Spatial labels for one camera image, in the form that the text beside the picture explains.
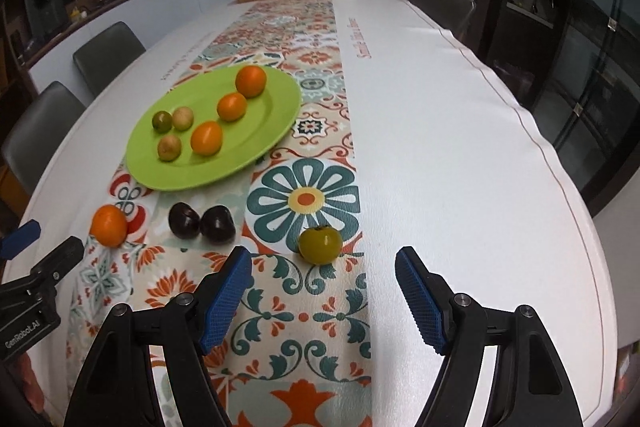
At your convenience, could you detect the orange tangerine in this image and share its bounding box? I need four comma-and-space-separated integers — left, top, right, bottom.
90, 205, 128, 248
234, 65, 267, 98
190, 120, 224, 157
216, 92, 247, 122

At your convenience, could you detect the small yellow fruit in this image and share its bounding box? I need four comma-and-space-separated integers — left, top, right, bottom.
156, 134, 182, 162

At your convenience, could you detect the small green fruit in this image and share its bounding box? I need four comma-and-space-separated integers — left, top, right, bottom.
152, 110, 174, 134

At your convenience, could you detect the small yellow-brown fruit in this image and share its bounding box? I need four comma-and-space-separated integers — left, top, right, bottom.
171, 106, 194, 132

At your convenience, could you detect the grey chair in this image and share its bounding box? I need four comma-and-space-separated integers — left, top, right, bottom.
73, 22, 145, 98
411, 0, 476, 40
1, 81, 86, 195

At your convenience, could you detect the dark purple plum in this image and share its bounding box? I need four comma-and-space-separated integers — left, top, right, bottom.
200, 205, 235, 244
168, 202, 201, 239

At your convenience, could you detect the patterned table runner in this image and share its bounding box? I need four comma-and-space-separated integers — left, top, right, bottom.
66, 0, 372, 426

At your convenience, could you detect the green plastic plate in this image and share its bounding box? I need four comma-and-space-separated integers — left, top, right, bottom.
125, 65, 302, 192

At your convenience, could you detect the black coffee machine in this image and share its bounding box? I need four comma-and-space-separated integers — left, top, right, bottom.
25, 0, 70, 40

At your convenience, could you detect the green persimmon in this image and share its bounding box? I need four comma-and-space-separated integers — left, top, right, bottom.
298, 225, 343, 265

